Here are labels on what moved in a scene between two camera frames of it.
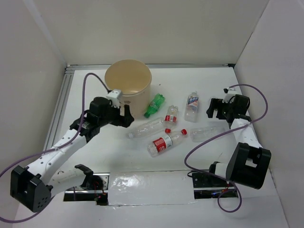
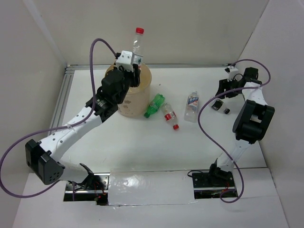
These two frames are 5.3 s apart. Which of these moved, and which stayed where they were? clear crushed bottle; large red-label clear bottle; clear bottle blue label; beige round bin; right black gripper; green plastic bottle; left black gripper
Moved: left black gripper; right black gripper; large red-label clear bottle; clear crushed bottle
Stayed: beige round bin; clear bottle blue label; green plastic bottle
